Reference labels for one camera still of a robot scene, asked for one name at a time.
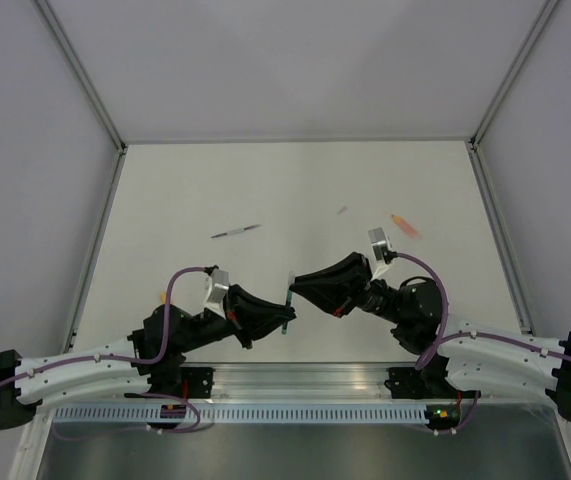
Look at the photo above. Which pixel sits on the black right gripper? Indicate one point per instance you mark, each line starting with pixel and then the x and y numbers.
pixel 337 288

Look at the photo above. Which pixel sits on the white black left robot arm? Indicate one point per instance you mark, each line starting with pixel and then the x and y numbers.
pixel 146 361

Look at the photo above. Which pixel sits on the right aluminium frame post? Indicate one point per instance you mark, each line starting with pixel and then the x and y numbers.
pixel 526 49

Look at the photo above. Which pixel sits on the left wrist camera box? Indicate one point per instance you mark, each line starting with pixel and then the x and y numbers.
pixel 217 287

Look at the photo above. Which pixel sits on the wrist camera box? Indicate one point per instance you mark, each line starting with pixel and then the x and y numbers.
pixel 383 253
pixel 217 287

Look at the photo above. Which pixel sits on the clear pen cap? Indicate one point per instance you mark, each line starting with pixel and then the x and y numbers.
pixel 291 280

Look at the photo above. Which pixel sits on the orange highlighter pen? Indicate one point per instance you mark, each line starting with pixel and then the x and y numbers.
pixel 405 226

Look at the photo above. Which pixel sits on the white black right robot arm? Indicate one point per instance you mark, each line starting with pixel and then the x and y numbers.
pixel 452 355

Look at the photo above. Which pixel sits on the white slotted cable duct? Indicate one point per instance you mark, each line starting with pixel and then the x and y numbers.
pixel 244 413

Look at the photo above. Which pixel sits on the left aluminium frame post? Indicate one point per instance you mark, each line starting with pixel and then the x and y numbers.
pixel 68 52

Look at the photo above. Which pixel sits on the green gel pen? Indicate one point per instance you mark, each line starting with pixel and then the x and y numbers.
pixel 284 327

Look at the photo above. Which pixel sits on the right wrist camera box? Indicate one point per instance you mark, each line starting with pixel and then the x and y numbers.
pixel 383 253

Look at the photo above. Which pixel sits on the aluminium mounting rail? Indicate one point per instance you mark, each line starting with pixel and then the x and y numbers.
pixel 297 381

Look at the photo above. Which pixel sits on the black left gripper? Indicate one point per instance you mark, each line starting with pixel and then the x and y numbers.
pixel 253 317

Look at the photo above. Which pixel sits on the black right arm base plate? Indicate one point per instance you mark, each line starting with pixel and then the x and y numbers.
pixel 412 382

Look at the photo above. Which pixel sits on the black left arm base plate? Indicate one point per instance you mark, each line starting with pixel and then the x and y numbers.
pixel 183 382

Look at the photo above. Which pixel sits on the aluminium frame post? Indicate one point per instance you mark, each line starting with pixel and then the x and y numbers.
pixel 526 49
pixel 68 52

